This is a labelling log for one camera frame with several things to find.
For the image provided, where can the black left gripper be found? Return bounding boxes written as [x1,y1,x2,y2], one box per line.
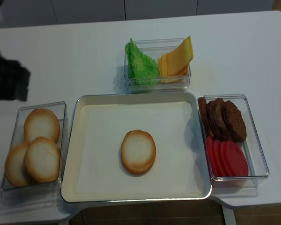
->
[0,54,30,102]

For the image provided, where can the toasted bun half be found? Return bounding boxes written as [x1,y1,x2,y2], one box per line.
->
[24,109,60,143]
[120,129,156,175]

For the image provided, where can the green lettuce leaf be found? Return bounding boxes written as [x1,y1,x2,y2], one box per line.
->
[125,39,159,85]

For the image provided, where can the clear lettuce and cheese container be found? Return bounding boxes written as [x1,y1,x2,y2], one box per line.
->
[124,37,193,93]

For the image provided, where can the top yellow cheese slice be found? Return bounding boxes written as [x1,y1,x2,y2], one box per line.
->
[162,36,194,69]

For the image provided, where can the lower yellow cheese slices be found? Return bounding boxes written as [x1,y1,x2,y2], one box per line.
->
[158,55,188,83]

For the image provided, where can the clear bun container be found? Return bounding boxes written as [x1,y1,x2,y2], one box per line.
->
[2,102,66,190]

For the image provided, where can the lower right bun half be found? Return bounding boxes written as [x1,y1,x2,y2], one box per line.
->
[24,137,60,183]

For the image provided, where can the lower left bun half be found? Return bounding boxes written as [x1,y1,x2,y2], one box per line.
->
[5,142,36,187]

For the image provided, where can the cream metal tray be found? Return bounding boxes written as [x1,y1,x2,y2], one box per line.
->
[61,92,212,203]

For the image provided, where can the white paper tray liner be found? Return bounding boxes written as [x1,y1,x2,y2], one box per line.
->
[77,102,204,195]

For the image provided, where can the rear brown burger patty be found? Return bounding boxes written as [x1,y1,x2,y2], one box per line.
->
[198,97,214,138]

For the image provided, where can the brown burger patty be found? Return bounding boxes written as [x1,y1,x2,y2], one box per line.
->
[207,98,232,141]
[222,100,247,142]
[198,97,214,138]

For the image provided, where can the rear red tomato slice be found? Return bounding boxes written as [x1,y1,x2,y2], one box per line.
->
[206,136,218,177]

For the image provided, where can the red tomato slice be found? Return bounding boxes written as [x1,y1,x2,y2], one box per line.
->
[218,141,234,177]
[206,136,218,177]
[223,141,249,177]
[213,139,225,177]

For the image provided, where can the middle brown burger patty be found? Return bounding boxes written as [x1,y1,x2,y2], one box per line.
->
[207,98,232,141]

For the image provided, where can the front brown burger patty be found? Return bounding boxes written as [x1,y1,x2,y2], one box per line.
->
[222,100,247,142]

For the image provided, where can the clear patty and tomato container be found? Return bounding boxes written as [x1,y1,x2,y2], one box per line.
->
[198,94,269,188]

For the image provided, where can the front red tomato slice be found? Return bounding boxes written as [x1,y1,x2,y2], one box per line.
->
[223,141,249,177]

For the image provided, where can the white table leg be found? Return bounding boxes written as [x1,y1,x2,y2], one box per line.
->
[222,206,237,225]

